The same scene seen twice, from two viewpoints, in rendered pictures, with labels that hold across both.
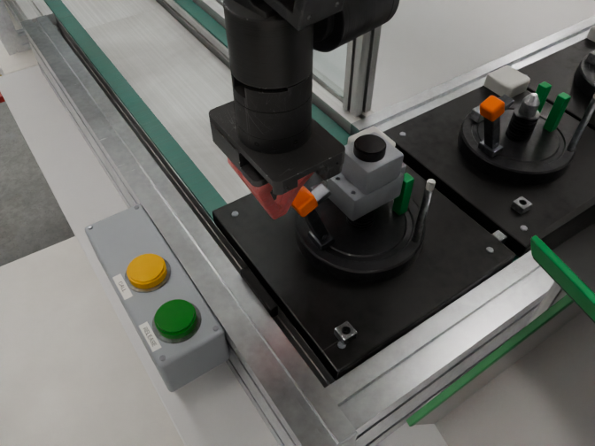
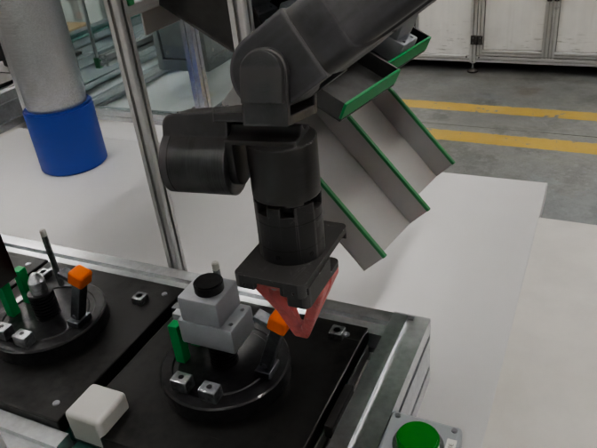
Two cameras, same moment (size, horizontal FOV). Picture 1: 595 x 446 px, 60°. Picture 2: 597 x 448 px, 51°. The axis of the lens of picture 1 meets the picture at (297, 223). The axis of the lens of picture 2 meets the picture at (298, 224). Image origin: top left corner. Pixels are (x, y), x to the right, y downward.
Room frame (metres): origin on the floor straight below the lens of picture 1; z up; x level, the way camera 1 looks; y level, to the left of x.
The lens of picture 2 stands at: (0.53, 0.43, 1.45)
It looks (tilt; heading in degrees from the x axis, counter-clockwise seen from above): 30 degrees down; 242
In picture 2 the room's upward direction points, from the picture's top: 6 degrees counter-clockwise
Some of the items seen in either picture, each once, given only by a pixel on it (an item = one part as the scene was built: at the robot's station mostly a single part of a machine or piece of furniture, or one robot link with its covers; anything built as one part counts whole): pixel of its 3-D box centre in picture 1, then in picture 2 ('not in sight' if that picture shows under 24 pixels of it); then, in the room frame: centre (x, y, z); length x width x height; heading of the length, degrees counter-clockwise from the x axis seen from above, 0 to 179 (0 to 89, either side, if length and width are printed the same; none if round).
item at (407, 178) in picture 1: (403, 194); not in sight; (0.39, -0.11, 1.01); 0.01 x 0.01 x 0.05; 34
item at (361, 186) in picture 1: (374, 167); (205, 307); (0.38, -0.08, 1.06); 0.08 x 0.04 x 0.07; 125
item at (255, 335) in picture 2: (359, 226); (226, 366); (0.37, -0.07, 0.98); 0.14 x 0.14 x 0.02
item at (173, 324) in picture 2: not in sight; (179, 341); (0.41, -0.10, 1.01); 0.01 x 0.01 x 0.05; 34
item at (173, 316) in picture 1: (176, 320); (417, 444); (0.27, 0.12, 0.96); 0.04 x 0.04 x 0.02
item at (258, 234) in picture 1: (358, 236); (229, 380); (0.37, -0.07, 0.96); 0.24 x 0.24 x 0.02; 34
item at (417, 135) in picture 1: (523, 120); (42, 299); (0.52, -0.28, 1.01); 0.24 x 0.24 x 0.13; 34
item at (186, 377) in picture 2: not in sight; (182, 382); (0.43, -0.06, 1.00); 0.02 x 0.01 x 0.02; 124
